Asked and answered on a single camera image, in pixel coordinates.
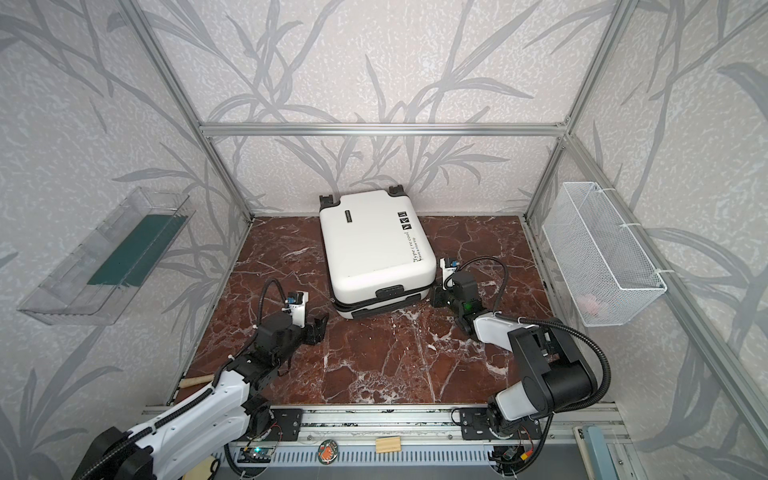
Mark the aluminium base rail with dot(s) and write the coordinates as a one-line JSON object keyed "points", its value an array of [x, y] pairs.
{"points": [[363, 425]]}

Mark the clear plastic wall tray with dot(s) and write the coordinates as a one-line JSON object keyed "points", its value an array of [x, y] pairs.
{"points": [[96, 282]]}

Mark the white wire mesh basket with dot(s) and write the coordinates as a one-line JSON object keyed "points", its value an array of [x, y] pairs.
{"points": [[597, 253]]}

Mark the green circuit board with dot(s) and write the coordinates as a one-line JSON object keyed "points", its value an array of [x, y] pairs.
{"points": [[255, 455]]}

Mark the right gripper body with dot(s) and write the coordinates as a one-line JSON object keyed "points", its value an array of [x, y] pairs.
{"points": [[443, 294]]}

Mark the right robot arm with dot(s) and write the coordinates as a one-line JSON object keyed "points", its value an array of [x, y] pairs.
{"points": [[560, 368]]}

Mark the black and white suitcase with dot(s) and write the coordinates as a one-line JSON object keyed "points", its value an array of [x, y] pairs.
{"points": [[378, 256]]}

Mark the black and yellow glove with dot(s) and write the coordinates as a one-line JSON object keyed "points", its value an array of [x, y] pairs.
{"points": [[205, 470]]}

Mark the round red green badge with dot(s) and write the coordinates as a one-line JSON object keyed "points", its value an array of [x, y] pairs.
{"points": [[328, 452]]}

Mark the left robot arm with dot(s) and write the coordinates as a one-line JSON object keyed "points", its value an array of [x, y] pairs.
{"points": [[227, 409]]}

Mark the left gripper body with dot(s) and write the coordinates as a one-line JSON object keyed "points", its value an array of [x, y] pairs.
{"points": [[308, 330]]}

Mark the pink item in basket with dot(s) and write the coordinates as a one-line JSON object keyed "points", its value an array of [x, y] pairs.
{"points": [[592, 306]]}

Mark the small wooden block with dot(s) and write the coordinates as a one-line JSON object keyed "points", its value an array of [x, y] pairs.
{"points": [[391, 444]]}

